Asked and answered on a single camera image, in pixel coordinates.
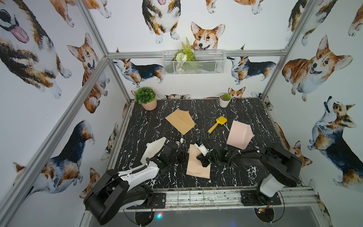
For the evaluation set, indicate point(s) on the brown kraft envelope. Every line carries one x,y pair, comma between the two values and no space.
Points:
181,120

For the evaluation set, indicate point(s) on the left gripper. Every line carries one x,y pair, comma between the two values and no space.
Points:
176,150

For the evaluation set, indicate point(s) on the small plant white pot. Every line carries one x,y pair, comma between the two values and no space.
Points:
224,100

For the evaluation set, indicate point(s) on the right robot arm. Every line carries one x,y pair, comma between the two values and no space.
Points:
283,167

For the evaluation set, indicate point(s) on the white envelope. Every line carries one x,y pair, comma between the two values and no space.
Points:
152,149

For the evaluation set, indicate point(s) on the green plant pink pot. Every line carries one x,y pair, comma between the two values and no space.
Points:
146,97

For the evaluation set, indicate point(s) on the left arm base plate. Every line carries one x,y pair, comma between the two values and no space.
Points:
156,201

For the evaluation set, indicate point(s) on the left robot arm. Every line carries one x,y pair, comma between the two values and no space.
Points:
116,191

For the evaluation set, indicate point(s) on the white wire wall basket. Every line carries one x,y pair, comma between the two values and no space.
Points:
207,62

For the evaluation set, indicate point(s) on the yellow toy shovel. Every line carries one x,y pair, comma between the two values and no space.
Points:
220,120

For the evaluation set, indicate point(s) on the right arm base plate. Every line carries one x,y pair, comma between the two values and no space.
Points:
256,198

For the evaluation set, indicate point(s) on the cream letter paper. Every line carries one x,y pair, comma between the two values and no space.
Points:
194,167

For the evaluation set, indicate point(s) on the pink envelope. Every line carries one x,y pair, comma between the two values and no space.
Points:
240,135

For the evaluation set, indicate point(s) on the fern and white flower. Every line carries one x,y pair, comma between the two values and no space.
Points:
185,58

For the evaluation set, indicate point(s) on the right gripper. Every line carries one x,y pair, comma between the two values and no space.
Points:
201,158

